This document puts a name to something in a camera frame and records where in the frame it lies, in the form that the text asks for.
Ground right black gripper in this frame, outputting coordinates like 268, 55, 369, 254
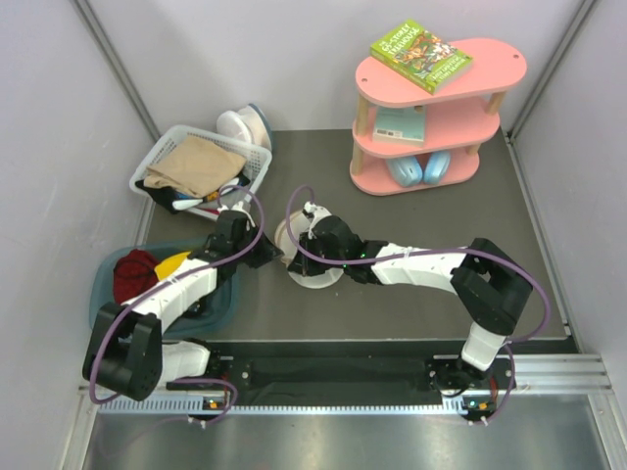
290, 232, 348, 278

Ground white mesh laundry bag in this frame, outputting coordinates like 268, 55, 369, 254
273, 211, 343, 289

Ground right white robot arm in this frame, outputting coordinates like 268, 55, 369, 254
274, 213, 533, 388

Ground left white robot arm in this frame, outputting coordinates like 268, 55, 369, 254
82, 210, 283, 404

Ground teal plastic tub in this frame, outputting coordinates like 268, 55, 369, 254
89, 238, 240, 340

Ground light blue headphones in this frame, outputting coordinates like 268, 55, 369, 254
386, 151, 452, 187

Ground yellow cloth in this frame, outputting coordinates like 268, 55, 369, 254
154, 251, 191, 281

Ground black white garment in basket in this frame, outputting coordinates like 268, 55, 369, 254
129, 172, 251, 214

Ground white plastic basket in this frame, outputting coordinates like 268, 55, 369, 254
129, 124, 272, 220

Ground beige folded cloth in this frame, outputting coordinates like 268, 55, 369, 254
143, 136, 247, 198

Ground pink three-tier shelf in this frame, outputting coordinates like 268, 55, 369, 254
350, 38, 527, 196

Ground teal book on shelf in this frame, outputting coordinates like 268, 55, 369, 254
372, 106, 426, 146

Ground dark red knit cloth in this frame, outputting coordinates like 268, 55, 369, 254
113, 249, 159, 304

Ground green paperback book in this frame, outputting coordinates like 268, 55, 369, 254
370, 20, 473, 95

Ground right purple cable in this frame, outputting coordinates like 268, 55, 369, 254
284, 184, 553, 426

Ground purple cable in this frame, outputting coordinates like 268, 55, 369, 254
87, 184, 266, 426
284, 184, 553, 426

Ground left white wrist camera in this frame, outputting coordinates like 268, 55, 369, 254
218, 201, 251, 217

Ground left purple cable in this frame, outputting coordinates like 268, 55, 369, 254
87, 184, 266, 426

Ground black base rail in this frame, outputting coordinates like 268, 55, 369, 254
164, 340, 515, 407

